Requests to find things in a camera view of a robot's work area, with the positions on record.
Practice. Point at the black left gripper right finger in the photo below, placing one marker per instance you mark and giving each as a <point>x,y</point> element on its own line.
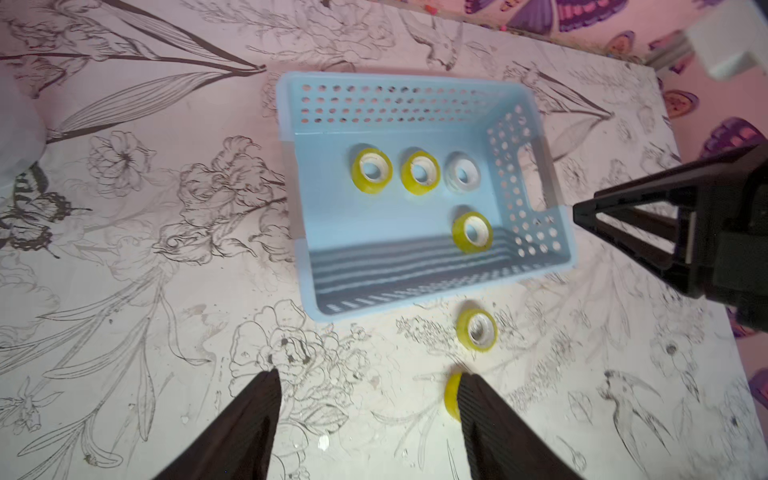
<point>498,442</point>

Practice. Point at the yellow tape roll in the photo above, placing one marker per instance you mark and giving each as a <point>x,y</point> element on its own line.
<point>371,171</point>
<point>420,173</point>
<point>477,330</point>
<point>450,396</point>
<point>472,233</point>

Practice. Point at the white transparent tape roll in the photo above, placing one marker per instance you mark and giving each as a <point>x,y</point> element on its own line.
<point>462,174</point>

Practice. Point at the yellow tape roll bottom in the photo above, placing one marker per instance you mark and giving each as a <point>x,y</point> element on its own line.
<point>450,396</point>

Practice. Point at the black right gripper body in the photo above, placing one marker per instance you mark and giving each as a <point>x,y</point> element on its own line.
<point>726,244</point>

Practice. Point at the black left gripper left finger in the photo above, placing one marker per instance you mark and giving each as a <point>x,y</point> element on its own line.
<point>238,443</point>

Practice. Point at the light blue perforated storage basket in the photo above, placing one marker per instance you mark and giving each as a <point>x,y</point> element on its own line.
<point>360,253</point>

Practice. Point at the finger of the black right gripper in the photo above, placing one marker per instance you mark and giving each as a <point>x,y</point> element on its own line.
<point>659,222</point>

